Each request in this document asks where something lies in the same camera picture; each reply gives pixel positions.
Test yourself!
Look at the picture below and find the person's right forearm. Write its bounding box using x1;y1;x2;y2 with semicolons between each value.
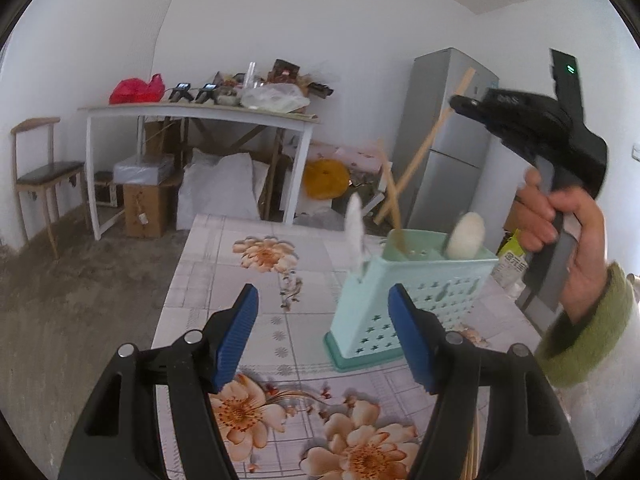
535;260;640;476

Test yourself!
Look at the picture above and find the yellow and white rice bag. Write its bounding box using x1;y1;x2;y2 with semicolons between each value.
492;230;531;291

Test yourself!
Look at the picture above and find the brown box of clutter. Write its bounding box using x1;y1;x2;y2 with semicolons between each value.
267;59;333;101

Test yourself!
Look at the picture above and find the pink flat box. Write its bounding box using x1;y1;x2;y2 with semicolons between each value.
312;142;393;173

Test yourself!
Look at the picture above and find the clear plastic bag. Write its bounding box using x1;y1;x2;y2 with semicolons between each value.
241;82;311;113

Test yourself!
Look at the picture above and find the grey refrigerator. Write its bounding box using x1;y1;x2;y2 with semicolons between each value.
390;48;501;236

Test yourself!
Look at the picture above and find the person's right hand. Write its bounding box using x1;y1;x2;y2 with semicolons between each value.
514;166;608;326

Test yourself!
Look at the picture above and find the cream round soup spoon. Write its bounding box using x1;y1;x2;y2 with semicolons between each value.
445;212;486;261

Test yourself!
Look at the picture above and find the floral tablecloth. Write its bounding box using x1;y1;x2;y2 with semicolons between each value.
150;212;576;480

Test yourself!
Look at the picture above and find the tall brown cardboard box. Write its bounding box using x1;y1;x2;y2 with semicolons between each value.
142;119;186;158

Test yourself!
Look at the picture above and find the white foam piece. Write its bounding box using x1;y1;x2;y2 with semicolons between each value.
360;160;396;216

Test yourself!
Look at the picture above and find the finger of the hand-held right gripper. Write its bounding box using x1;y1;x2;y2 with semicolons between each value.
449;87;507;133

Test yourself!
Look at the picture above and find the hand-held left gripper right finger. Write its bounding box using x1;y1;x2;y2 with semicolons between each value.
389;284;586;480

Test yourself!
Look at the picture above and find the mint green utensil holder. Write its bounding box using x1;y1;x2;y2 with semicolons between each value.
324;229;501;373

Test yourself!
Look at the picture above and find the red plastic bag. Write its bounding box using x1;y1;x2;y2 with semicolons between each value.
109;74;165;105

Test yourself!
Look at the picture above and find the wooden chair with dark seat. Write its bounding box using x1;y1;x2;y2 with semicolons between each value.
11;117;88;261

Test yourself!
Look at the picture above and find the white sack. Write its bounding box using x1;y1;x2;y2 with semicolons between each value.
177;149;261;231

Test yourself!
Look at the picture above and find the wrapped white box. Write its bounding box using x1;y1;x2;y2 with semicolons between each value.
112;154;176;185

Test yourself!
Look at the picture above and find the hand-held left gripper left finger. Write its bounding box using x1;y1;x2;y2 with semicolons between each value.
57;284;260;480

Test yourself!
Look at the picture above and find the small boxy appliance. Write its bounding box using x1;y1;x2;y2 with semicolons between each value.
94;171;125;208

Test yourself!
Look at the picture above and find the white translucent plastic spoon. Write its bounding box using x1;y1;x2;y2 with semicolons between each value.
345;192;368;268

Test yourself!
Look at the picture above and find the white side table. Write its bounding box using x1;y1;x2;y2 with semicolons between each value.
77;104;319;241

